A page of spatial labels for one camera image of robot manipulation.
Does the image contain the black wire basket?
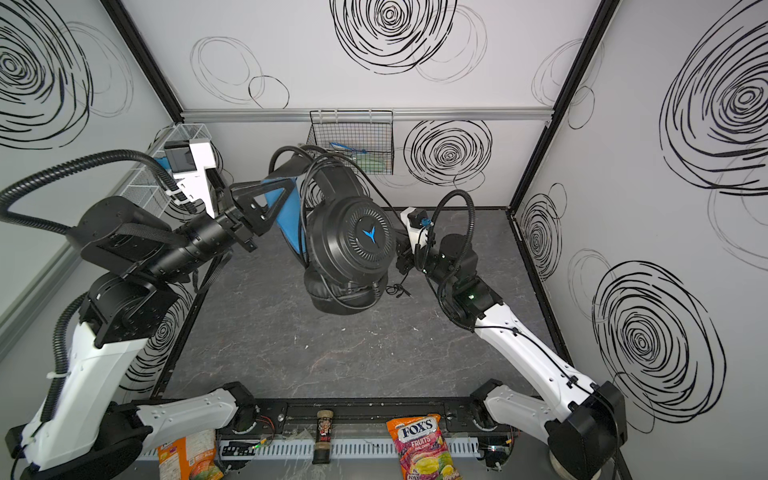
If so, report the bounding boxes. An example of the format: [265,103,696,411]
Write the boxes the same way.
[308,109,395,167]

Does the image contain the orange snack bag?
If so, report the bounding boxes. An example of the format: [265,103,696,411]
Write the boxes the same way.
[158,429,224,480]

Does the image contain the black headphones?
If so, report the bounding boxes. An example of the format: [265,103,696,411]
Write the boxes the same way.
[265,145,396,315]

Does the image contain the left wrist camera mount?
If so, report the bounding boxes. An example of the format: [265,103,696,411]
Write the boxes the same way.
[154,138,225,218]

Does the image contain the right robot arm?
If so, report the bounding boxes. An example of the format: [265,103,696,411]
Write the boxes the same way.
[398,190,628,479]

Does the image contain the Fox's fruits candy bag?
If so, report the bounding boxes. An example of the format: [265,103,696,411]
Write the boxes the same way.
[386,414,462,480]

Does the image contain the clear acrylic wall shelf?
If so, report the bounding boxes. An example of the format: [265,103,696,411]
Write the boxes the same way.
[117,123,216,216]

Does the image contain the small dark spice bottle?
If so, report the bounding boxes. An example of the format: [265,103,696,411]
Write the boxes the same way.
[312,410,334,465]

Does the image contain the items in wire basket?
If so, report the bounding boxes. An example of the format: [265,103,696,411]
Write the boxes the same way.
[329,142,394,175]

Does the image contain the white slotted cable duct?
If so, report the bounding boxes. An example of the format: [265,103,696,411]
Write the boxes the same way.
[134,436,481,462]

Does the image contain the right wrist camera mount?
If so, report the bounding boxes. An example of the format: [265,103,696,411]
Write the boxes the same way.
[400,207,432,252]

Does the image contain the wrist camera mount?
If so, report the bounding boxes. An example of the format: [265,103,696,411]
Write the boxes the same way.
[154,138,225,218]
[400,207,432,252]

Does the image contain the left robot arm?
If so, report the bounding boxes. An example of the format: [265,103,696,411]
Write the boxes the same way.
[1,150,296,479]

